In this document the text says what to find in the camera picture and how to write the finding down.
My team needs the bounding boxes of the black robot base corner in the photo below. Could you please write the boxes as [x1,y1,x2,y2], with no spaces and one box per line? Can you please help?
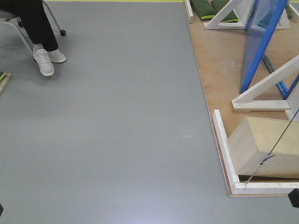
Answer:
[288,189,299,208]

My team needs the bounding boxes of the blue door panel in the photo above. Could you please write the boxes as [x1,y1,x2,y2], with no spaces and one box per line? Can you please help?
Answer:
[239,0,288,93]

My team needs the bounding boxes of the white near triangular brace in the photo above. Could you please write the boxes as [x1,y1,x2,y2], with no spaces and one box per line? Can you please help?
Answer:
[231,55,299,122]

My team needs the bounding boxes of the white triangular brace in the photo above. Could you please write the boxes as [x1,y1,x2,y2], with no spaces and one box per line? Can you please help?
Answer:
[204,0,291,33]
[231,55,299,122]

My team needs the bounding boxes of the light wooden box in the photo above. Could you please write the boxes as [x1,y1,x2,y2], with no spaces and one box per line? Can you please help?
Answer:
[227,117,299,179]

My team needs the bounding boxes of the white sneaker rear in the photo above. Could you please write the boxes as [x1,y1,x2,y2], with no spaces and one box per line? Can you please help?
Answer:
[48,49,67,63]

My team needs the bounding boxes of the white sneaker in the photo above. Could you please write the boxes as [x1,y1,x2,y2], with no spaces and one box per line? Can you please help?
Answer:
[33,49,54,77]
[48,49,67,63]

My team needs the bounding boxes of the plywood base platform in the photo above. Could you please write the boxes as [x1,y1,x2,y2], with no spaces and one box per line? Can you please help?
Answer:
[187,7,299,184]

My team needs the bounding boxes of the white near border batten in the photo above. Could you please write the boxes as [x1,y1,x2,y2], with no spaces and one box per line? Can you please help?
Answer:
[212,110,299,197]

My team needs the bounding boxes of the white border batten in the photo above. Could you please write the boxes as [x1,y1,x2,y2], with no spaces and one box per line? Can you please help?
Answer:
[184,0,193,18]
[212,110,299,197]

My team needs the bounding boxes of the white far border batten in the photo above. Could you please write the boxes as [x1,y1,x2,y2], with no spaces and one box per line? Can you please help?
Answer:
[184,0,193,18]

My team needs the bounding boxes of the green sandbag left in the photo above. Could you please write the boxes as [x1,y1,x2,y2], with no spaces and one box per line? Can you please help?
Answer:
[190,0,216,21]

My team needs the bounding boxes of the green sandbag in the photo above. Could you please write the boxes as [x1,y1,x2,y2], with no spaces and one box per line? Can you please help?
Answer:
[212,0,239,23]
[190,0,216,21]

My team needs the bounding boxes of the white sneaker front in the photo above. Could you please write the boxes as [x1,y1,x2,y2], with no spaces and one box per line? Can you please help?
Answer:
[33,49,54,77]

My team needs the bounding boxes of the green sandbag right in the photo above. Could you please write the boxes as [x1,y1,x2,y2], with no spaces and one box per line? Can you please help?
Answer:
[212,0,239,23]

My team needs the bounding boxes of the white far triangular brace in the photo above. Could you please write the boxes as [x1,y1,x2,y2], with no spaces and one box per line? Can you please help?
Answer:
[204,0,291,33]

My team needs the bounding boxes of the seated person black trousers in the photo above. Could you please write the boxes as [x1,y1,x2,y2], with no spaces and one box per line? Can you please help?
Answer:
[0,0,58,51]

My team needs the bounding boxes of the dark tether rope near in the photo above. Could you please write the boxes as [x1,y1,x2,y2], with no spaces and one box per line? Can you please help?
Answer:
[243,107,299,191]

